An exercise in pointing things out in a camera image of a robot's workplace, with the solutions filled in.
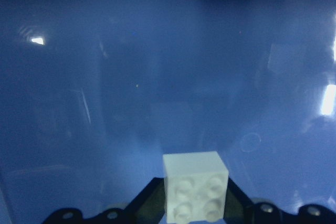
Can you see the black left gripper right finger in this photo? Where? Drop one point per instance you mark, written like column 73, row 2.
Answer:
column 239, row 208

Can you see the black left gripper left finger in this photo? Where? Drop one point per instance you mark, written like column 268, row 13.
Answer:
column 147, row 207

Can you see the blue plastic tray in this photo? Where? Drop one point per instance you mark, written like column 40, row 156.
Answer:
column 94, row 92

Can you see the white block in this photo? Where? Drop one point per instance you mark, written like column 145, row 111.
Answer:
column 195, row 187

